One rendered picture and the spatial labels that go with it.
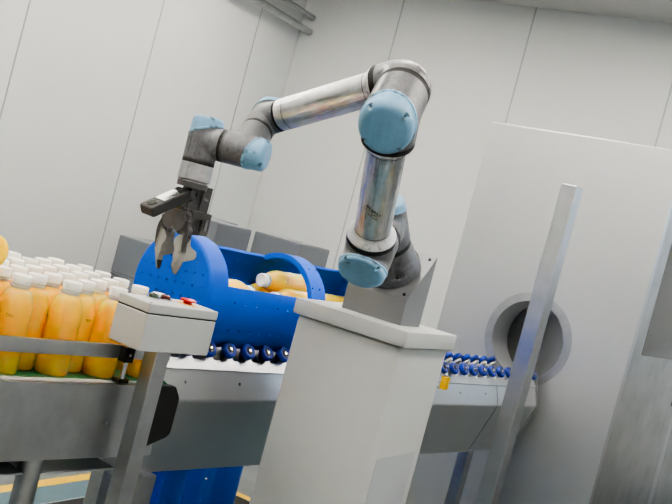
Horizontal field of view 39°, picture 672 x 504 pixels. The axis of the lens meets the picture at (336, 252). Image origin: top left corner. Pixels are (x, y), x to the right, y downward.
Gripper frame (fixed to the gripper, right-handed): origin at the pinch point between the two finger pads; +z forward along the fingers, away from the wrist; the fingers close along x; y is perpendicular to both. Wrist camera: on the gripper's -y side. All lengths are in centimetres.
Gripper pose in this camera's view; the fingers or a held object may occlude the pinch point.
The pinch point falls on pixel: (164, 265)
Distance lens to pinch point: 219.6
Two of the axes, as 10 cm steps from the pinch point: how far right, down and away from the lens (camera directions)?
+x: -7.7, -2.2, 6.0
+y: 5.9, 1.3, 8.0
